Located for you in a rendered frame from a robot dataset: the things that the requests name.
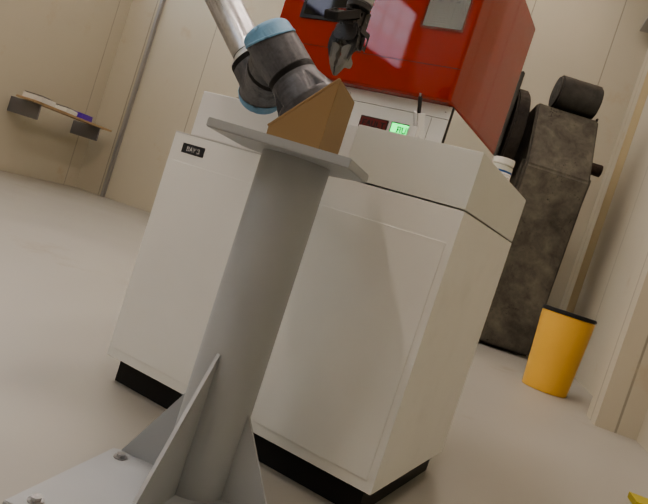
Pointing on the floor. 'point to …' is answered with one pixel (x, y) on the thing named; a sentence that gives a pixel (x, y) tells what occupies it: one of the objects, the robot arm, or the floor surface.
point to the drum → (557, 350)
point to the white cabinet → (319, 320)
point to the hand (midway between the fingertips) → (334, 69)
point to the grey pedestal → (220, 351)
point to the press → (542, 201)
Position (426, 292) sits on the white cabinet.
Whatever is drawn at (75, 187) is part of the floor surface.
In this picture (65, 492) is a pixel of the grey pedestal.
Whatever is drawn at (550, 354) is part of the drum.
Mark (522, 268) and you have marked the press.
